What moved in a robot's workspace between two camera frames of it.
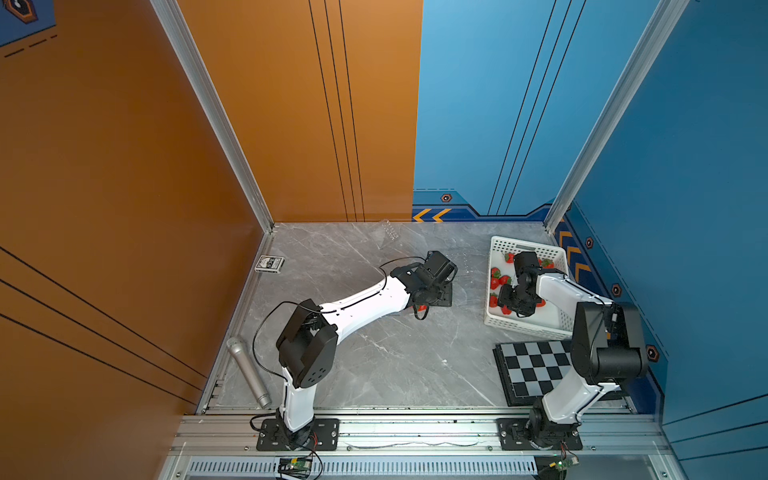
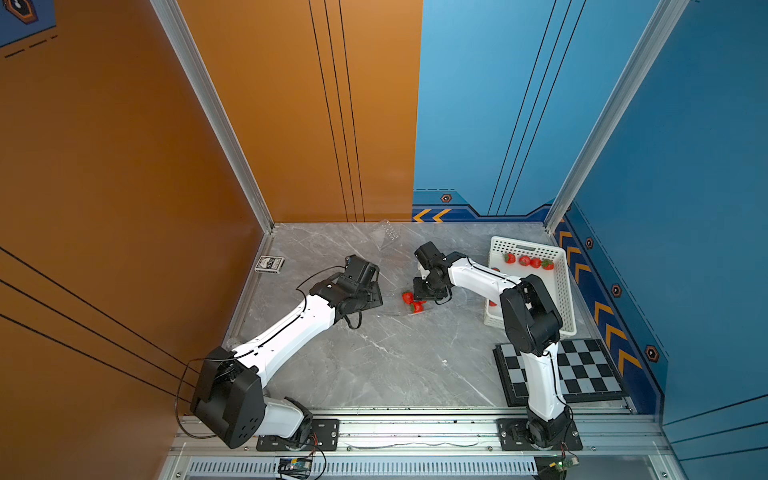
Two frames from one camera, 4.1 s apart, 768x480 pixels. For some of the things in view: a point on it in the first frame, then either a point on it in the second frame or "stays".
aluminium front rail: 211,436 stays
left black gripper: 447,294 -> 374,290
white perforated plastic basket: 501,270 stays
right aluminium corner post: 655,39 stays
